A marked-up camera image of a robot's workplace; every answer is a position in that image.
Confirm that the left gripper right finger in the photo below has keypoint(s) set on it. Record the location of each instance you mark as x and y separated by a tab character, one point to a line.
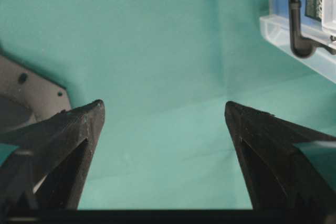
276	172

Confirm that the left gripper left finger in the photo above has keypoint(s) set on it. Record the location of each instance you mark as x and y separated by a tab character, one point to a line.
49	168

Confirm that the clear plastic storage bin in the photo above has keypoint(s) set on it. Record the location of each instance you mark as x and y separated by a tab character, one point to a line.
310	45

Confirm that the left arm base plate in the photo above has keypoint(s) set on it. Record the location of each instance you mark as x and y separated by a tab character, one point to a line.
28	97

